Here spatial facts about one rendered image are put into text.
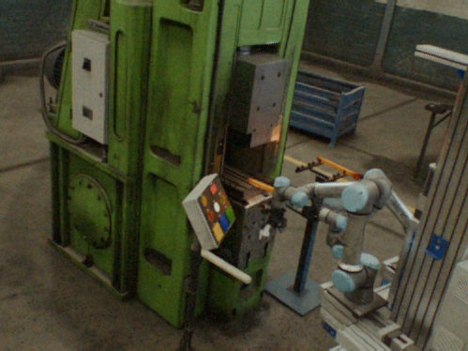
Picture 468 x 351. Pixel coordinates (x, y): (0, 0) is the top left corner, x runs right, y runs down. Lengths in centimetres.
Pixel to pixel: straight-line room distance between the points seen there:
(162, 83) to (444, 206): 166
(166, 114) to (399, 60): 819
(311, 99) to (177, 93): 412
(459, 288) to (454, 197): 39
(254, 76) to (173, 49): 49
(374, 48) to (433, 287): 880
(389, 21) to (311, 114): 432
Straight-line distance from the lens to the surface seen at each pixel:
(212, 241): 267
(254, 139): 309
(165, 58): 310
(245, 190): 322
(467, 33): 1049
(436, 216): 254
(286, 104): 353
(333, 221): 299
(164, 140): 320
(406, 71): 1091
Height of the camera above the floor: 241
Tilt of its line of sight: 25 degrees down
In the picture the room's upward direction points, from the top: 7 degrees clockwise
